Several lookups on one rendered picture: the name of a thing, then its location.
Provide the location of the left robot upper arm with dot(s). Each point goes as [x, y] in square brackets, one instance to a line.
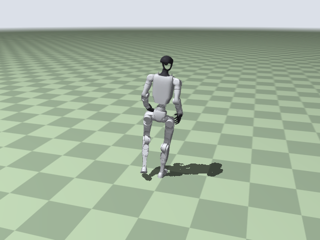
[147, 86]

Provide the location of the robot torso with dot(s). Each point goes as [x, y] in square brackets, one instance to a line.
[162, 92]

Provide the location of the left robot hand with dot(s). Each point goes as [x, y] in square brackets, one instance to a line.
[150, 109]

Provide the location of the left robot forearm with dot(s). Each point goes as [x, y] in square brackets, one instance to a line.
[145, 102]

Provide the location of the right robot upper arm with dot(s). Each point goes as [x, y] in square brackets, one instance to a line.
[177, 90]

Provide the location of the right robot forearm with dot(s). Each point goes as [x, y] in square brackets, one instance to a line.
[179, 108]

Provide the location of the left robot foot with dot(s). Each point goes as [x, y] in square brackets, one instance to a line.
[143, 170]

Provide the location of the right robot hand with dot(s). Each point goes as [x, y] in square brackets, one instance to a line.
[178, 118]

